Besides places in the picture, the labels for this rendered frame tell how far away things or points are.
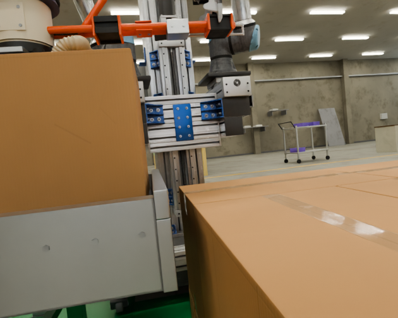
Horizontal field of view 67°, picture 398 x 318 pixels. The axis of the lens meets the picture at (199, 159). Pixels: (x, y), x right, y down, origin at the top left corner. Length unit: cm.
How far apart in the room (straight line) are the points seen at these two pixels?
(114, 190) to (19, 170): 22
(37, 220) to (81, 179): 18
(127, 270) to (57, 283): 13
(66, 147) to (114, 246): 28
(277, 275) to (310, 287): 4
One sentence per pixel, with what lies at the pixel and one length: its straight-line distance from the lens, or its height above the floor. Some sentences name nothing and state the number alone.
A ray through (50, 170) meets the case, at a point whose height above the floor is 67.
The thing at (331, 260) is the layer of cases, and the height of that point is 54.
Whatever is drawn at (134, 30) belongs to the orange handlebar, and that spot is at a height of 107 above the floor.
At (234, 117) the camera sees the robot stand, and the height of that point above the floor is 81.
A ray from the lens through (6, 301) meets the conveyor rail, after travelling 72.
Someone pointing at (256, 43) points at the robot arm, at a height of 116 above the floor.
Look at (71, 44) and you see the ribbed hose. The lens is 94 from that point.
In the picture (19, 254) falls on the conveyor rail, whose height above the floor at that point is 52.
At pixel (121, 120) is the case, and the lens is 77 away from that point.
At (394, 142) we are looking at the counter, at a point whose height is 27.
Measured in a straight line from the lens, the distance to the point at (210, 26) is 104.
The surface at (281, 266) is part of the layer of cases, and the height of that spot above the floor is 54.
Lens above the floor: 69
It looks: 2 degrees down
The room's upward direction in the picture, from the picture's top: 6 degrees counter-clockwise
